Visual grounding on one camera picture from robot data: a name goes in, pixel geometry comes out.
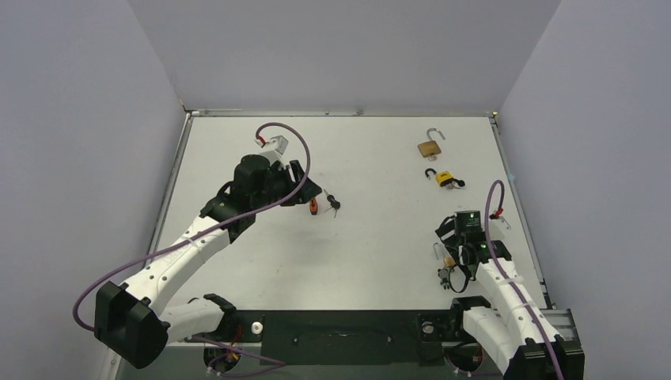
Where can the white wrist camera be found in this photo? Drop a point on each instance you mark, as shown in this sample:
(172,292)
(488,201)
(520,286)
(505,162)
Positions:
(499,217)
(272,148)

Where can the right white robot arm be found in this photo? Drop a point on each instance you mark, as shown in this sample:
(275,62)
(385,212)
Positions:
(494,309)

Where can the small brass padlock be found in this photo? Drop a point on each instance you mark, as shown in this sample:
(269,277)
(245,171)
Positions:
(442,254)

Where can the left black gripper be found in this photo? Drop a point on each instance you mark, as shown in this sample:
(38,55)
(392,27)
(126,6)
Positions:
(307,191)

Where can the large brass padlock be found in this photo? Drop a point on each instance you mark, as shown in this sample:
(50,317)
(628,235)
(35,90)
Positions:
(430,149)

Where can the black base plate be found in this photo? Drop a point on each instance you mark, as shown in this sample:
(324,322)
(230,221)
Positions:
(350,337)

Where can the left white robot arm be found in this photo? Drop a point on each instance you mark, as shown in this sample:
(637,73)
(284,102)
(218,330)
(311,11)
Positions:
(134,318)

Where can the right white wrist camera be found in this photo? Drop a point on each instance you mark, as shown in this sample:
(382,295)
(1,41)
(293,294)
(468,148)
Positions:
(499,217)

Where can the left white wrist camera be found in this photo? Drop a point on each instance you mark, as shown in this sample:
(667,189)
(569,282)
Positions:
(272,148)

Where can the small padlock keys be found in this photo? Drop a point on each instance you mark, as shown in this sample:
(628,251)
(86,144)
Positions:
(444,274)

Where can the yellow padlock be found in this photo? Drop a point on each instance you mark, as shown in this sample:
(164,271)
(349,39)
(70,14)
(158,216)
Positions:
(444,179)

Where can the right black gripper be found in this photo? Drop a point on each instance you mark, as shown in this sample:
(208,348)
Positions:
(456,265)

